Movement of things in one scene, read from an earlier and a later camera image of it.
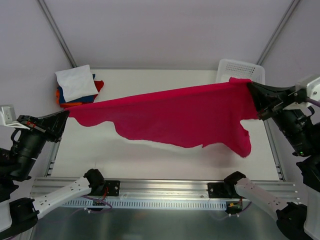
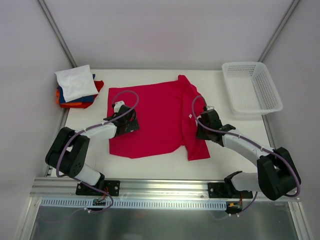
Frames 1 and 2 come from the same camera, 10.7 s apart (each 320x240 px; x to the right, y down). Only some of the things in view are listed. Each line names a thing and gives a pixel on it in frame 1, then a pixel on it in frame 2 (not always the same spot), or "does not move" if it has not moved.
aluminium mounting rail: (168, 188) does not move
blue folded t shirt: (87, 99) does not move
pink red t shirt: (218, 113) -> (166, 115)
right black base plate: (217, 190) does not move
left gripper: (41, 129) -> (131, 124)
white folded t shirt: (76, 82) does not move
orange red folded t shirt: (99, 84) does not move
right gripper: (279, 101) -> (202, 133)
